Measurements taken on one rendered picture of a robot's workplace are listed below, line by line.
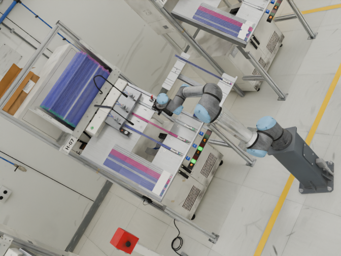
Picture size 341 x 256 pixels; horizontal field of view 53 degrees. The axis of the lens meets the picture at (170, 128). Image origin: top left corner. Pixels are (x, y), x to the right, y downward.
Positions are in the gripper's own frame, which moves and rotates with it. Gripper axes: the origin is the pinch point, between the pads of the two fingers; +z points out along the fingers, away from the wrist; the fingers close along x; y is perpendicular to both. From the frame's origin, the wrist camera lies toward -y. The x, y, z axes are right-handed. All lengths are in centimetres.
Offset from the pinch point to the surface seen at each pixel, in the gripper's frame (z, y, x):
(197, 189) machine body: 51, -61, 31
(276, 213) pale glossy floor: 0, -116, 24
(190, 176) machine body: 43, -49, 26
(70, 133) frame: -7, 49, 49
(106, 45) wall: 138, 105, -78
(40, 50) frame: -28, 93, 12
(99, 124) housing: -0.4, 35.4, 31.8
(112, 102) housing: -0.4, 36.0, 12.5
